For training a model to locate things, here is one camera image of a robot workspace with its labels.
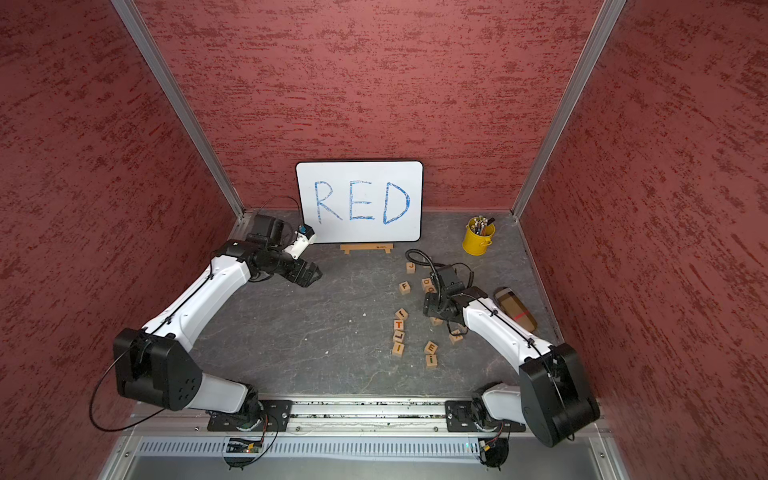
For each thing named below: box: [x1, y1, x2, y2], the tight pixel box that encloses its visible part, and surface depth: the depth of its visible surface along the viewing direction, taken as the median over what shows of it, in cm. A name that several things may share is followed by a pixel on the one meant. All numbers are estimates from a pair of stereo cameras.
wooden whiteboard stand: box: [340, 243, 394, 255], surface depth 106 cm
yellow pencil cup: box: [462, 215, 496, 257], surface depth 103 cm
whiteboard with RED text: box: [296, 160, 425, 244], surface depth 100 cm
